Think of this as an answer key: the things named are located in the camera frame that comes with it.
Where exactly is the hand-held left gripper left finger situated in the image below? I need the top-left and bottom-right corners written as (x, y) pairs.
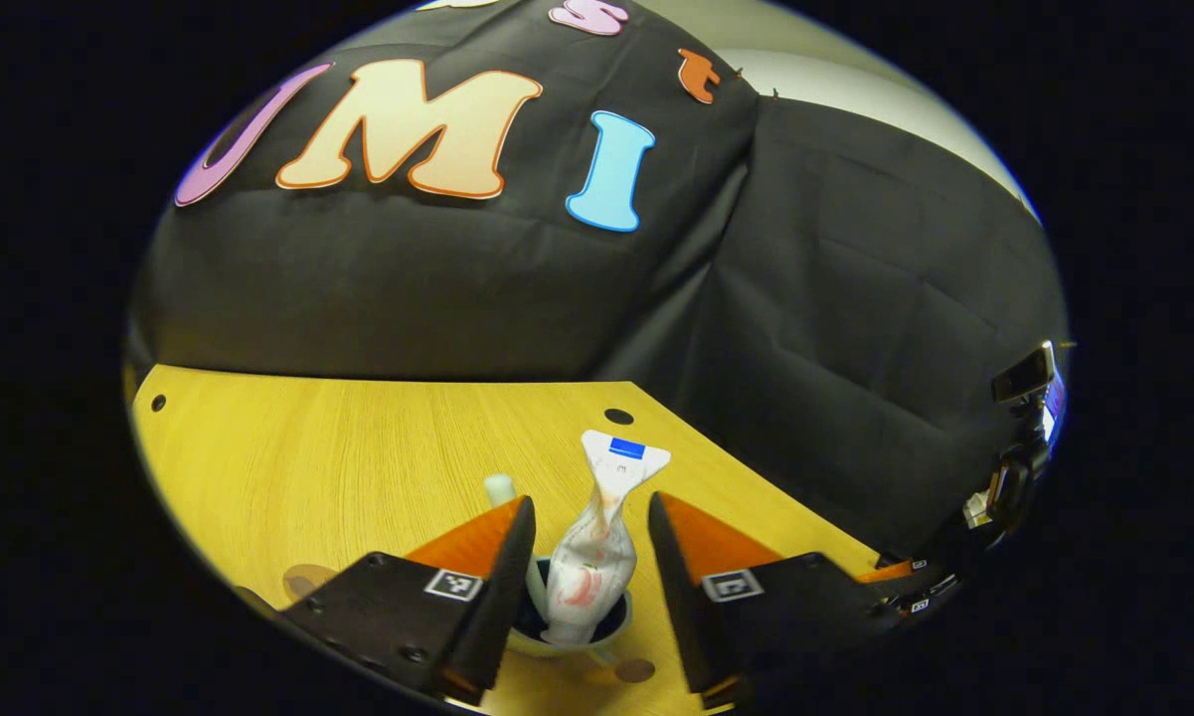
top-left (278, 495), bottom-right (538, 707)

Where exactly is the pale green toothbrush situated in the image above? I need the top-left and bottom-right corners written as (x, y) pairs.
top-left (484, 473), bottom-right (550, 623)

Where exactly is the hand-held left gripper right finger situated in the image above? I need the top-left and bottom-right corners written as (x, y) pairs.
top-left (648, 491), bottom-right (901, 709)

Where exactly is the wooden desktop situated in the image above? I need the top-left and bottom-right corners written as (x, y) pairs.
top-left (129, 364), bottom-right (881, 716)

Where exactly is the pale green cup wooden handle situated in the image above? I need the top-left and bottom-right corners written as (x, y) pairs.
top-left (507, 557), bottom-right (657, 687)

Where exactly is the white toothpaste tube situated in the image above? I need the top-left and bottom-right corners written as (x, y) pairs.
top-left (541, 430), bottom-right (673, 647)

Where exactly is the round cork coaster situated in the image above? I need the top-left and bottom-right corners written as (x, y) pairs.
top-left (283, 564), bottom-right (339, 598)

